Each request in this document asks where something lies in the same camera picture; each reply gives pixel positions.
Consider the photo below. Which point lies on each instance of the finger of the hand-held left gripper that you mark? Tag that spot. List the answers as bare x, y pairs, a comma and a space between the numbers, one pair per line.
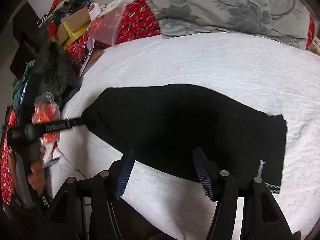
60, 125

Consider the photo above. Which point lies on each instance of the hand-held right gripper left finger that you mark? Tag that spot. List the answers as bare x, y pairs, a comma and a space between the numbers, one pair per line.
125, 175

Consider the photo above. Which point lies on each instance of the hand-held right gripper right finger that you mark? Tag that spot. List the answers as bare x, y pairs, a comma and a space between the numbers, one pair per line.
202, 175

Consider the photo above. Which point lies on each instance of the black pants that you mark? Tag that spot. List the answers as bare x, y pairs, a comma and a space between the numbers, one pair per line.
175, 120

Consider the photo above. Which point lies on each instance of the person's left hand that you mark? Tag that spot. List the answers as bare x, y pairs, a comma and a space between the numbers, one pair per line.
37, 175

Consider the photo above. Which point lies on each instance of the orange item in plastic bag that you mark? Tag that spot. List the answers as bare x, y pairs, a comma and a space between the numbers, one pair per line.
45, 110

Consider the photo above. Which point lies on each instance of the red patterned cloth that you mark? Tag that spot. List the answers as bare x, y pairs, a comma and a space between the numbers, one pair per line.
7, 167

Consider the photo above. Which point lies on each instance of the person's leg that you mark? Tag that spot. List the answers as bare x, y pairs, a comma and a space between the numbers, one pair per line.
135, 222

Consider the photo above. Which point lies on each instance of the dark crumpled garment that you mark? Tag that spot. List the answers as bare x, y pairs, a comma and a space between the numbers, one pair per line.
57, 72

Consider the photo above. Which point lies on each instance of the teal cloth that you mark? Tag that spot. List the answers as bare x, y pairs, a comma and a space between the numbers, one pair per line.
22, 82

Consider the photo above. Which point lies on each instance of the flat cardboard sheet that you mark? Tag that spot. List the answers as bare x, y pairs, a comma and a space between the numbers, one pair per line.
96, 56

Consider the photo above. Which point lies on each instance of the yellow box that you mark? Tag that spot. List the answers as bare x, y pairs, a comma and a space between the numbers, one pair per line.
72, 33

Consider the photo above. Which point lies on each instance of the dark wooden furniture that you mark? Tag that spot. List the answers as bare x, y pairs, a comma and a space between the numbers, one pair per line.
25, 35

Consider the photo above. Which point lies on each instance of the brown cardboard box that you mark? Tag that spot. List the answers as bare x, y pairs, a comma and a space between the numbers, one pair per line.
75, 17

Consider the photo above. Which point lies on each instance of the clear plastic bag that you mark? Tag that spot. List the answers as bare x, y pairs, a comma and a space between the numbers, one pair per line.
107, 22

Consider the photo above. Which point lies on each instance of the white quilted bed cover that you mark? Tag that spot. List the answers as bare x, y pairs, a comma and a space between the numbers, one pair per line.
225, 62

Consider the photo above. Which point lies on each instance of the pink white packet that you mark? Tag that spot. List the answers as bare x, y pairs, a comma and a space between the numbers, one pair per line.
94, 11

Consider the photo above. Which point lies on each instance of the pile of mixed clothes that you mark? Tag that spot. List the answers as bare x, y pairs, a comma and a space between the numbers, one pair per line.
70, 0

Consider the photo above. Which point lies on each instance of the red floral quilt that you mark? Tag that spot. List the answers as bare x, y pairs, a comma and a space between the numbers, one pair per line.
140, 22

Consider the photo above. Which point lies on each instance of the white plastic packet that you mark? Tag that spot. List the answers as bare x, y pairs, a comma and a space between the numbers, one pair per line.
117, 3

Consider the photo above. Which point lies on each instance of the grey floral pillow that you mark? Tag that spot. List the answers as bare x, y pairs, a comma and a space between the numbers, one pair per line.
225, 7

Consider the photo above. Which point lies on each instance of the folded floral blanket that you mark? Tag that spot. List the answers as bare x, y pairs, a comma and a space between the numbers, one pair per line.
315, 46

